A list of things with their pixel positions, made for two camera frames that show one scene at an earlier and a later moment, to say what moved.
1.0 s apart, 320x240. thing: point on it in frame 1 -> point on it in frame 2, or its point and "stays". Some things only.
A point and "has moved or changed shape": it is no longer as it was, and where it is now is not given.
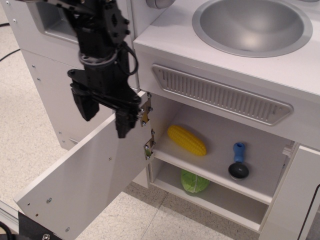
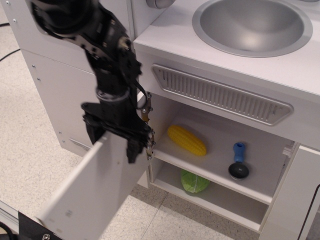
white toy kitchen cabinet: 230,117 stays
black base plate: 29,229 stays
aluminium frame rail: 9,216 stays
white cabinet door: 69,193 has moved or changed shape
